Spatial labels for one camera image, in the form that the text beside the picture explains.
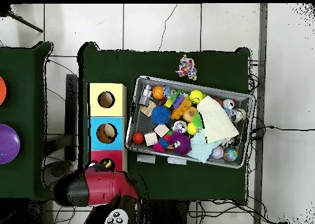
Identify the wooden box with three holes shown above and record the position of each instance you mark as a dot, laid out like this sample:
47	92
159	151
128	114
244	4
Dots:
115	140

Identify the green spiky ball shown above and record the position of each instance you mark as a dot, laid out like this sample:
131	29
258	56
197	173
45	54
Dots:
178	93

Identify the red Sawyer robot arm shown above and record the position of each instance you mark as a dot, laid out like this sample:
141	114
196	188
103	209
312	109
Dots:
103	187

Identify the multicolour patterned cloth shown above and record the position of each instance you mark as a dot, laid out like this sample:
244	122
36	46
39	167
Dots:
187	69

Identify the orange building block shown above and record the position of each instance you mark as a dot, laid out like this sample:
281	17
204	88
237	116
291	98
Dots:
182	110

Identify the tan burger toy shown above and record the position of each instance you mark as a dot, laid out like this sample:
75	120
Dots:
190	114

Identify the orange bowl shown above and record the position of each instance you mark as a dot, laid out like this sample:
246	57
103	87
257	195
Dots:
2	91

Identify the blue spiky ball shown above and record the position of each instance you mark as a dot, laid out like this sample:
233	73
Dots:
160	115

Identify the light teal waffle cloth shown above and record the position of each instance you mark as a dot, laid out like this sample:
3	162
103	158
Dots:
200	147

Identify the clear mesh bin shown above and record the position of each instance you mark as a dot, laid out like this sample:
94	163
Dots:
137	96

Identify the wooden cube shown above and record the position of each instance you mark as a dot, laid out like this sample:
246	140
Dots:
150	138
161	130

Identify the purple bowl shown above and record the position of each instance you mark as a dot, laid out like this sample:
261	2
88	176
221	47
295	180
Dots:
8	144

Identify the purple spiky toy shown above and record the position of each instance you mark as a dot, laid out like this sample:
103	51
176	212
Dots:
181	143

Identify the orange toy basketball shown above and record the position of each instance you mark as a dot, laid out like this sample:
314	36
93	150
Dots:
158	92

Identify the cream waffle cloth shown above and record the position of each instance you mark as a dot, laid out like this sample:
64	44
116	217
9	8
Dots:
216	120

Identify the large yellow ball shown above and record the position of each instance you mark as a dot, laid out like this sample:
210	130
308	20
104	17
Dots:
196	96

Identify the yellow duck plush toy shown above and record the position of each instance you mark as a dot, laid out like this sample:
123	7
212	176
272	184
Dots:
107	163

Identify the dark green side table cloth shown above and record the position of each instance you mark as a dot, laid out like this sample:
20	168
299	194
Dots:
24	135

